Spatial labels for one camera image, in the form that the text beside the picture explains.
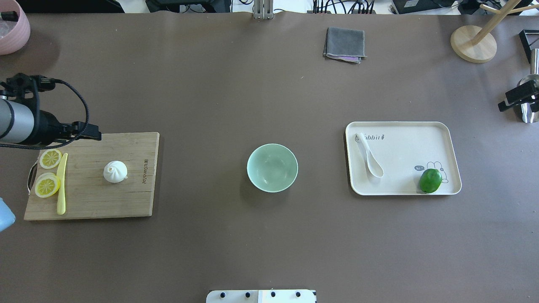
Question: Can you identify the lemon slice handle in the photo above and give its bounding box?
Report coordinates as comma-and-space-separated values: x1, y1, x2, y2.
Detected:
34, 173, 61, 198
39, 149, 62, 169

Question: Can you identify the wooden mug tree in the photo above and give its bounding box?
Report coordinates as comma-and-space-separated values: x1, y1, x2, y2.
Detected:
450, 0, 539, 64

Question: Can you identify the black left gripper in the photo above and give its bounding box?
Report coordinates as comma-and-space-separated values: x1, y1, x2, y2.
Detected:
40, 111, 102, 144

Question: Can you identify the lemon slice near handle bottom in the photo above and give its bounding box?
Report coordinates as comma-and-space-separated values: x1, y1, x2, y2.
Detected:
34, 173, 61, 198

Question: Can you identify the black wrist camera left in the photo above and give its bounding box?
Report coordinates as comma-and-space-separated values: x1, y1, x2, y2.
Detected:
0, 73, 56, 98

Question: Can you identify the wooden cutting board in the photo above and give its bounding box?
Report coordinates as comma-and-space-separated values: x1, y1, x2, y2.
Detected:
24, 132, 160, 221

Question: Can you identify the cream rabbit tray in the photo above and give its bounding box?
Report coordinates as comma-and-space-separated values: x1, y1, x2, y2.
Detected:
345, 122, 462, 196

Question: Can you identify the lemon slice near handle top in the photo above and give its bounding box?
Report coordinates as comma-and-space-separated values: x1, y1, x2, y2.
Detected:
39, 149, 62, 169

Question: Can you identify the green lime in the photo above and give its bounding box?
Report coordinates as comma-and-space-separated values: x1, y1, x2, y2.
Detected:
419, 168, 443, 194

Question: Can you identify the pink ribbed bowl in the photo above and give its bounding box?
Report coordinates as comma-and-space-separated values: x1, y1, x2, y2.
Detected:
0, 0, 31, 55

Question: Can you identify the grey folded cloth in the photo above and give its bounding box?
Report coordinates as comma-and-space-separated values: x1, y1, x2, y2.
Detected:
322, 27, 366, 64

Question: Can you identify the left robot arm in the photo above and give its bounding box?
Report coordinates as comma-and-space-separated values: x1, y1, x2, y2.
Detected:
0, 98, 102, 150

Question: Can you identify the metal scoop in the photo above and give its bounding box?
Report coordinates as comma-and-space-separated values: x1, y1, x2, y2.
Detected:
519, 48, 539, 123

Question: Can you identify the light green ceramic bowl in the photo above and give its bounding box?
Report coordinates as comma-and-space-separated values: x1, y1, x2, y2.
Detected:
246, 143, 299, 193

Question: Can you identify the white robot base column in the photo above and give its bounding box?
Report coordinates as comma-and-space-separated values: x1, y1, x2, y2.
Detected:
206, 289, 317, 303

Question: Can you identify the white ceramic spoon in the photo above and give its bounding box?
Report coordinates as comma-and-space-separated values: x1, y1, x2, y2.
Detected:
355, 133, 384, 178

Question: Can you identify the white steamed bun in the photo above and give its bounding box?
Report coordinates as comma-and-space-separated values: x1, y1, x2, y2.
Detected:
103, 160, 128, 183

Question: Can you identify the yellow plastic knife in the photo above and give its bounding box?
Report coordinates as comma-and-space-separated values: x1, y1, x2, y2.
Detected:
56, 153, 69, 215

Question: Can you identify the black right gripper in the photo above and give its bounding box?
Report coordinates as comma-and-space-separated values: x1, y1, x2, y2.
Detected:
497, 80, 539, 112

